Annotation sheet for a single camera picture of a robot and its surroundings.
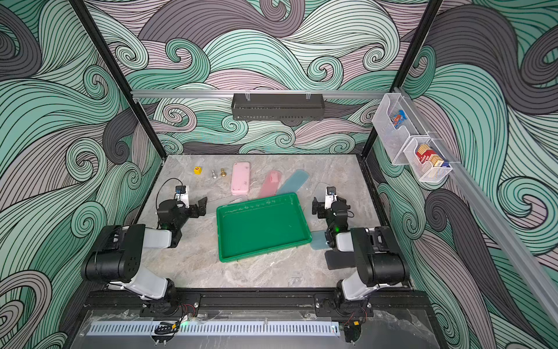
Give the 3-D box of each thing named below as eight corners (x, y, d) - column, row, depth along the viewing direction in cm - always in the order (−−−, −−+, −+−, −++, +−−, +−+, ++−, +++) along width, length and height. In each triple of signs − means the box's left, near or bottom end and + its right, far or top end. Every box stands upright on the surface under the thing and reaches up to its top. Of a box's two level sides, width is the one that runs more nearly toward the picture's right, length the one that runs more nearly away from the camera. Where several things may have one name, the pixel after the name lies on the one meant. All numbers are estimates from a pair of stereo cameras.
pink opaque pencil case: (228, 194, 105) (228, 191, 104) (233, 165, 118) (233, 162, 116) (249, 194, 105) (248, 191, 104) (251, 165, 118) (251, 162, 116)
